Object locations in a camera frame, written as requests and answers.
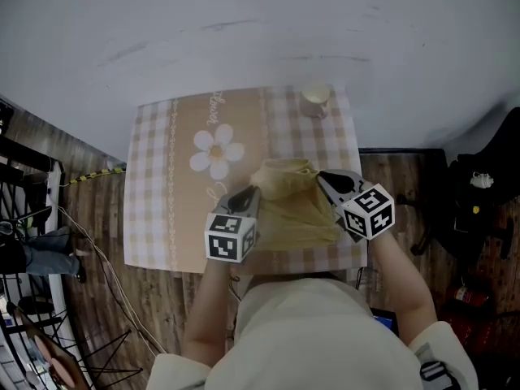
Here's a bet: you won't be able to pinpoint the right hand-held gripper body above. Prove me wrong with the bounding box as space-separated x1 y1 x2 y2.
332 178 397 245

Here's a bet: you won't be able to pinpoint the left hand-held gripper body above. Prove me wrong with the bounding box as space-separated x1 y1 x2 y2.
204 206 260 265

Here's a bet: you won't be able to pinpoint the pale yellow shorts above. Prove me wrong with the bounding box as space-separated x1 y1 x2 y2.
248 158 341 251

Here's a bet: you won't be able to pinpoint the person's left forearm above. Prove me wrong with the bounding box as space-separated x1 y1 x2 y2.
182 258 245 367

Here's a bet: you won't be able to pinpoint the person's right forearm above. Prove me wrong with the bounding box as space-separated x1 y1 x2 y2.
367 229 438 347

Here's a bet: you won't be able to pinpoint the checked flower tablecloth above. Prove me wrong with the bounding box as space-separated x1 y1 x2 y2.
123 84 369 275

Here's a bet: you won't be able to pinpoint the white mug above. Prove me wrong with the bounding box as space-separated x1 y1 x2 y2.
299 82 331 119

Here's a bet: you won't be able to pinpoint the black tablet blue screen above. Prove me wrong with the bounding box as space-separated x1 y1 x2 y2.
370 307 398 336

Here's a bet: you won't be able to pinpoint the small white object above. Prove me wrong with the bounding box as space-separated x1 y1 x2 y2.
470 171 495 189

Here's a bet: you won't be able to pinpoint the red fire extinguisher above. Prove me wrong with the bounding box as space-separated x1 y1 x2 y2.
444 284 495 312
440 310 492 355

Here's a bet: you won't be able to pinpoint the black office chair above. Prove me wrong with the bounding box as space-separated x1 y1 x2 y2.
396 107 520 267

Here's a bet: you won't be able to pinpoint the person's beige shirt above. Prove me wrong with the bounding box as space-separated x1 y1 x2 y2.
145 276 480 390

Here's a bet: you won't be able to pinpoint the black metal railing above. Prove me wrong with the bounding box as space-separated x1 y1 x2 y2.
0 99 67 235

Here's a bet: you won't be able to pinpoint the pink round disc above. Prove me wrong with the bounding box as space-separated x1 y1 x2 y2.
34 334 80 384

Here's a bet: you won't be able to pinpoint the white cable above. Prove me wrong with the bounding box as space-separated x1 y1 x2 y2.
55 204 164 358

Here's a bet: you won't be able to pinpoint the yellow black striped cable cover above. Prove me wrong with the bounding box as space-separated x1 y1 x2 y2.
67 167 128 185

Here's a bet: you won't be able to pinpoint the black strap buckle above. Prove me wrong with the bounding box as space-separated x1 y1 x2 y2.
418 359 462 390

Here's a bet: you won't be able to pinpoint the wooden side table wire legs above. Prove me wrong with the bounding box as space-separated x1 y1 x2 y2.
11 306 144 390

